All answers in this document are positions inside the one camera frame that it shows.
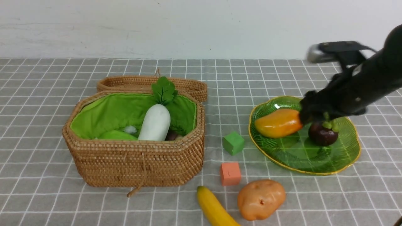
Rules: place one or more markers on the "woven wicker basket lid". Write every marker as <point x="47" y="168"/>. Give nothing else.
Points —
<point x="195" y="88"/>

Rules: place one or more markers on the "green foam cube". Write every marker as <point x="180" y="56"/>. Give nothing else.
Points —
<point x="233" y="143"/>

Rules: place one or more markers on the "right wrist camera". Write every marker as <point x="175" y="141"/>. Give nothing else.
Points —
<point x="346" y="53"/>

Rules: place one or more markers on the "orange toy mango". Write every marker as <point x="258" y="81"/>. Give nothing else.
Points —
<point x="278" y="124"/>

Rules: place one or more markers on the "brown toy potato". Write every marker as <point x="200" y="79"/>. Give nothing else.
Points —
<point x="259" y="199"/>

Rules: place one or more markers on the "green toy bitter gourd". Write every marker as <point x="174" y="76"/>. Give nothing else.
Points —
<point x="116" y="135"/>

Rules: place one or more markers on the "grey checked tablecloth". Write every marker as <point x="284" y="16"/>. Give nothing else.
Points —
<point x="40" y="185"/>

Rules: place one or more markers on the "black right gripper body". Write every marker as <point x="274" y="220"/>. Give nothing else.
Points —
<point x="316" y="103"/>

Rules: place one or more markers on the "yellow toy banana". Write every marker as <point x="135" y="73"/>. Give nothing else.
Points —
<point x="212" y="208"/>

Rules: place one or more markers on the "green leaf-shaped glass plate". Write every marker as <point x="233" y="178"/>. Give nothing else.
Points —
<point x="297" y="152"/>

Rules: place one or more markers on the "purple toy eggplant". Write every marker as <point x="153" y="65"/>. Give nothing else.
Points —
<point x="172" y="136"/>

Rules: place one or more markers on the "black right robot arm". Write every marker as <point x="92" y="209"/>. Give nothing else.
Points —
<point x="361" y="82"/>

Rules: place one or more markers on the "white toy radish green leaves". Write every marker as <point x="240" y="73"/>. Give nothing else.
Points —
<point x="157" y="119"/>

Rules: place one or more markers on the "woven wicker basket green lining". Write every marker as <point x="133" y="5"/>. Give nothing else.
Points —
<point x="134" y="163"/>

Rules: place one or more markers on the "orange foam cube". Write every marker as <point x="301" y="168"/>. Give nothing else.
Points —
<point x="230" y="174"/>

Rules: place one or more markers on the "dark purple toy mangosteen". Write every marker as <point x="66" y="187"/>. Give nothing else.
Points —
<point x="324" y="133"/>

